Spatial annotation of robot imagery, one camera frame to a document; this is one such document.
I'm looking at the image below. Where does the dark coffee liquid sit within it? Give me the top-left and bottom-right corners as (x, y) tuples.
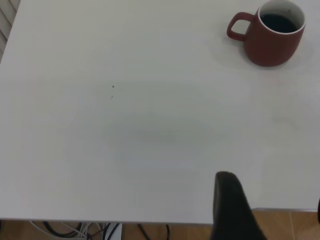
(259, 13), (298, 34)

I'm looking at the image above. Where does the red ceramic mug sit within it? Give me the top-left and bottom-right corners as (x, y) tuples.
(226, 0), (307, 68)

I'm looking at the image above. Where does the white power strip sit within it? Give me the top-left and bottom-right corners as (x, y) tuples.
(103, 222), (123, 240)

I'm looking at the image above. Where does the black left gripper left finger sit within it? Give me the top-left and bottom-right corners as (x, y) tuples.
(211, 171), (268, 240)

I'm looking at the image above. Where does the white cable under table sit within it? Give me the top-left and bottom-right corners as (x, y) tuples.
(28, 220), (88, 239)

